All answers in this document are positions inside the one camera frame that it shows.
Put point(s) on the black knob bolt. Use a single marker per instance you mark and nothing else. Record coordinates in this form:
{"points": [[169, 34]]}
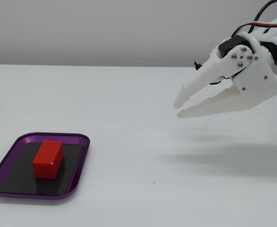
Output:
{"points": [[197, 66]]}

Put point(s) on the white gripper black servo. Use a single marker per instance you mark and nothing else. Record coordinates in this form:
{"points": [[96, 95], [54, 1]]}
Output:
{"points": [[255, 79]]}

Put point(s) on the black rectangular mat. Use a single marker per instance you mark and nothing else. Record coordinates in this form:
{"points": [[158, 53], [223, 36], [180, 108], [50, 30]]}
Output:
{"points": [[18, 175]]}

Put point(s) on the red studded rectangular block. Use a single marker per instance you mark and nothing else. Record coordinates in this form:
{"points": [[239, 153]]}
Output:
{"points": [[47, 160]]}

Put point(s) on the purple metal tray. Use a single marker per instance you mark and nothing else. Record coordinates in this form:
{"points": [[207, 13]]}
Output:
{"points": [[9, 158]]}

